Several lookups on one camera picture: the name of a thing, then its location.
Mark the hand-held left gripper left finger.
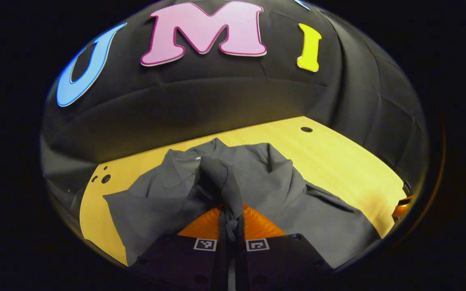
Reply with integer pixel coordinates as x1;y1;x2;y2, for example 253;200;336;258
136;203;228;291

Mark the black backdrop cloth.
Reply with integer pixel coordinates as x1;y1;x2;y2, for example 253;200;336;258
41;0;430;194

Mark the grey collared shirt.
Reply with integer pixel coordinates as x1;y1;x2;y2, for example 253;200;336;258
103;138;381;269

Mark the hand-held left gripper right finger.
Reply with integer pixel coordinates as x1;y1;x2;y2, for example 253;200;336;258
236;203;333;291

